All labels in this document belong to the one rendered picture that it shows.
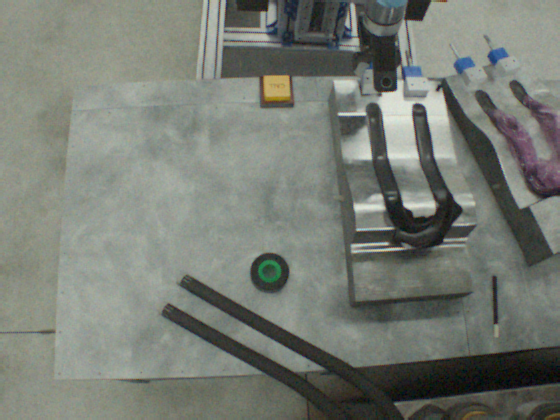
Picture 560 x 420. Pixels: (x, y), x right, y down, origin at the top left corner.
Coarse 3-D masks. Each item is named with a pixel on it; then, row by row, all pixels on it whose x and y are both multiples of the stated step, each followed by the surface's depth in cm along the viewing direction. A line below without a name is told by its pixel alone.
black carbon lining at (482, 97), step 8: (512, 80) 132; (512, 88) 131; (520, 88) 132; (480, 96) 130; (488, 96) 129; (520, 96) 131; (528, 96) 130; (480, 104) 129; (488, 104) 129; (536, 192) 120
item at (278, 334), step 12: (180, 276) 112; (192, 288) 110; (204, 288) 110; (204, 300) 110; (216, 300) 108; (228, 300) 108; (228, 312) 107; (240, 312) 106; (252, 312) 107; (252, 324) 105; (264, 324) 105; (276, 324) 106; (276, 336) 103; (288, 336) 103; (288, 348) 103; (300, 348) 102; (312, 348) 101; (312, 360) 101; (324, 360) 100; (336, 360) 100
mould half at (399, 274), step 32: (352, 96) 122; (384, 96) 123; (352, 128) 120; (448, 128) 122; (352, 160) 117; (416, 160) 118; (448, 160) 119; (352, 192) 110; (416, 192) 111; (352, 224) 110; (384, 224) 107; (352, 256) 112; (384, 256) 113; (416, 256) 113; (448, 256) 114; (352, 288) 112; (384, 288) 110; (416, 288) 111; (448, 288) 111
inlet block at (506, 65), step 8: (488, 40) 135; (488, 56) 135; (496, 56) 132; (504, 56) 133; (512, 56) 131; (496, 64) 132; (504, 64) 130; (512, 64) 130; (504, 72) 130; (512, 72) 132
